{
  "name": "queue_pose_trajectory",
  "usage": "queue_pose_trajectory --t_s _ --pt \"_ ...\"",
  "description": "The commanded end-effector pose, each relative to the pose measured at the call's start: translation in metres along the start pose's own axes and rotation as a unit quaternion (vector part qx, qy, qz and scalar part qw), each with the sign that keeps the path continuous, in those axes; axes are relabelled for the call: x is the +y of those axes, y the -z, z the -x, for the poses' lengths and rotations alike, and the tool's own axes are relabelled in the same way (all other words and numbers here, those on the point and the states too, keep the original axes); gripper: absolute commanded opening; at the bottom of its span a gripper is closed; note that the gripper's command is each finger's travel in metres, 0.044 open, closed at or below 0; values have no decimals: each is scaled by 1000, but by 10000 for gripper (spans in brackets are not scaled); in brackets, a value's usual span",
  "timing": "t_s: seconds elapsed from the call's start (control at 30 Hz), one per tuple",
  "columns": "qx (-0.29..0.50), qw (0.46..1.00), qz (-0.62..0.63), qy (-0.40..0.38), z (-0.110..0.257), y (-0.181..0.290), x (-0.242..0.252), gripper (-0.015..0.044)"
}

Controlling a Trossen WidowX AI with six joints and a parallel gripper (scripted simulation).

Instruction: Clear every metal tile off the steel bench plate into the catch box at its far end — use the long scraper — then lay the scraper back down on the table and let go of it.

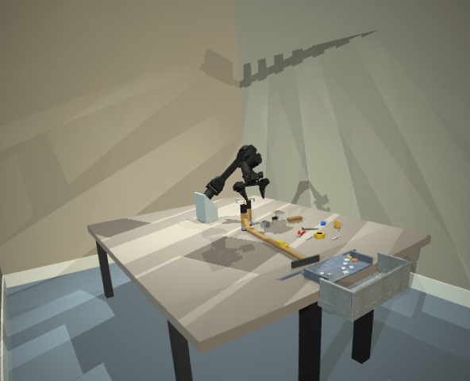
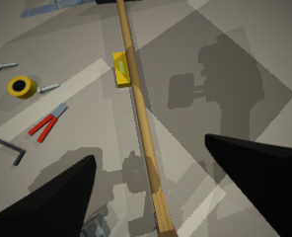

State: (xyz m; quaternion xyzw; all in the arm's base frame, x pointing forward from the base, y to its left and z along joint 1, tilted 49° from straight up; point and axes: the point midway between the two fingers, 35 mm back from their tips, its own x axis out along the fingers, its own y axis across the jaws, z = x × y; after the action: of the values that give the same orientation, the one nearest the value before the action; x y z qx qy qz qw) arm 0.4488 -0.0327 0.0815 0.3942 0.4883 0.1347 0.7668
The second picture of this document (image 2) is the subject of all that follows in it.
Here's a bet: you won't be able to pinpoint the long wooden scraper with black blade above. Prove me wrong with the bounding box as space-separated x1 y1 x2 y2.
96 0 180 237

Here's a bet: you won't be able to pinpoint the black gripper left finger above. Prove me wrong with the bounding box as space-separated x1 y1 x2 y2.
0 155 97 237

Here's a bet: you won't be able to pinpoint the black allen key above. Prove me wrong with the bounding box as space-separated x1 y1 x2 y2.
0 140 27 166

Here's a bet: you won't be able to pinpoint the red-handled pliers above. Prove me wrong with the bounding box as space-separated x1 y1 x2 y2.
29 103 67 143

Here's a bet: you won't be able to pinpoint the yellow ring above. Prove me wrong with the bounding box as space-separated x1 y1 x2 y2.
8 76 37 99

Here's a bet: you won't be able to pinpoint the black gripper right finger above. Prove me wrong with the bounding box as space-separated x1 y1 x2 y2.
205 133 292 237

